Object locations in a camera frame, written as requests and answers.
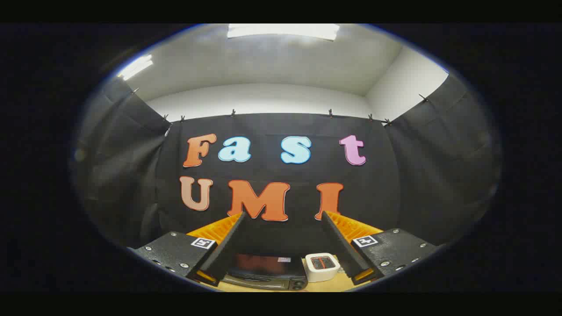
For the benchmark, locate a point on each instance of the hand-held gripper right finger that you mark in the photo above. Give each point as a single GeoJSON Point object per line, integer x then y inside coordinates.
{"type": "Point", "coordinates": [342, 248]}

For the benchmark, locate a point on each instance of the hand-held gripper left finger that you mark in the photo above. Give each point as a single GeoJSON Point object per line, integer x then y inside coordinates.
{"type": "Point", "coordinates": [226, 248]}

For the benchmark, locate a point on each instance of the black toaster oven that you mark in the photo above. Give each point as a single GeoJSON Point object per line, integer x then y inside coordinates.
{"type": "Point", "coordinates": [263, 265]}

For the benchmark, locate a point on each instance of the white pop-up toaster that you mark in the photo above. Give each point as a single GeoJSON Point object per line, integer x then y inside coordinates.
{"type": "Point", "coordinates": [322, 270]}

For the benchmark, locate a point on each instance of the row of black clips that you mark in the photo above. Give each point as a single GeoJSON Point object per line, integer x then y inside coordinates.
{"type": "Point", "coordinates": [233, 113]}

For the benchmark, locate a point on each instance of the narrow ceiling light panel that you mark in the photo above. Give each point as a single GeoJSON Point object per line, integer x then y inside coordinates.
{"type": "Point", "coordinates": [135, 66]}

